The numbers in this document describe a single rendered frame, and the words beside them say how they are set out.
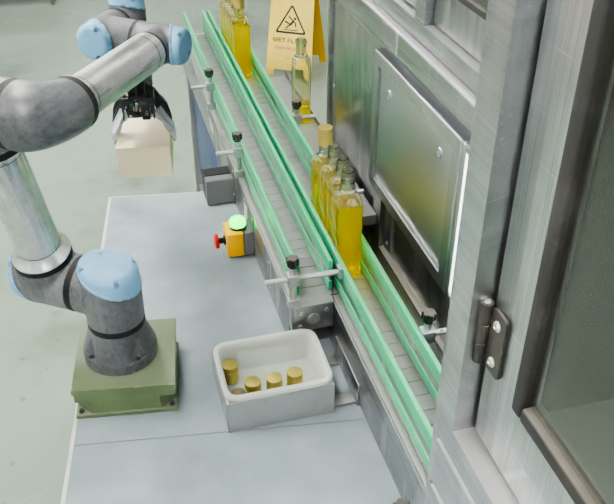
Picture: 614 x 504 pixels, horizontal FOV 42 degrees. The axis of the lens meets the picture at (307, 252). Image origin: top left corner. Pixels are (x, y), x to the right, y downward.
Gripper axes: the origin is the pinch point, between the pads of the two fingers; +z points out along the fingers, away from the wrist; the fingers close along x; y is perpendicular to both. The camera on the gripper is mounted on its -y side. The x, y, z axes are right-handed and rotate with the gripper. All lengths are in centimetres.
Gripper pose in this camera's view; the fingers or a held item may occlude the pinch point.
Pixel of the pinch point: (145, 140)
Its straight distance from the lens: 194.3
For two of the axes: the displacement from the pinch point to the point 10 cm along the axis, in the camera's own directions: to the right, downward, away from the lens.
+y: 1.2, 5.7, -8.2
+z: 0.0, 8.2, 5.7
